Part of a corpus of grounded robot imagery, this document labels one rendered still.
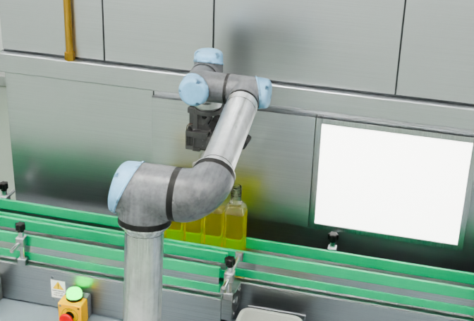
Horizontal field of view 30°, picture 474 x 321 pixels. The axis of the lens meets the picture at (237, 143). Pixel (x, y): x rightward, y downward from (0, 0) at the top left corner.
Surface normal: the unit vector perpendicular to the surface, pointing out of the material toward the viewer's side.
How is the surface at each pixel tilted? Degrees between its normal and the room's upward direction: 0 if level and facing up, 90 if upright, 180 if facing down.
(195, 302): 90
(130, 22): 90
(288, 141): 90
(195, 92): 90
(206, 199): 80
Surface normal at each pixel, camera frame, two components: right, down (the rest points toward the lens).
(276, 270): -0.25, 0.40
